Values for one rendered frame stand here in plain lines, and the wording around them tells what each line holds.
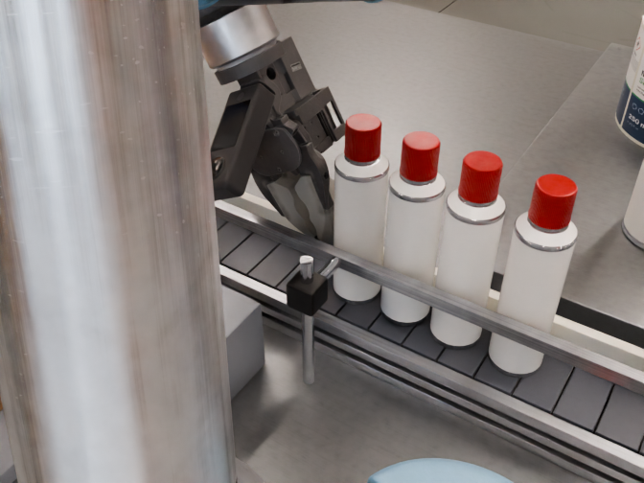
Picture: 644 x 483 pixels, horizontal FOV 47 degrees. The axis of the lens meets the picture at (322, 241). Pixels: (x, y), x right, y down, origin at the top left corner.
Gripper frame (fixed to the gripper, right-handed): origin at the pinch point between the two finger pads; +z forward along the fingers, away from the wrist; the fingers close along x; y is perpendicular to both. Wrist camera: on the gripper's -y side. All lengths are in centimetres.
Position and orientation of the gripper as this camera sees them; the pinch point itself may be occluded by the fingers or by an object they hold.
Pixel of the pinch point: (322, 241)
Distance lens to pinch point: 77.0
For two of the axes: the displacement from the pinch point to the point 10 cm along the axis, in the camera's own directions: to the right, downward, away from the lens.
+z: 4.2, 8.4, 3.4
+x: -7.3, 0.9, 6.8
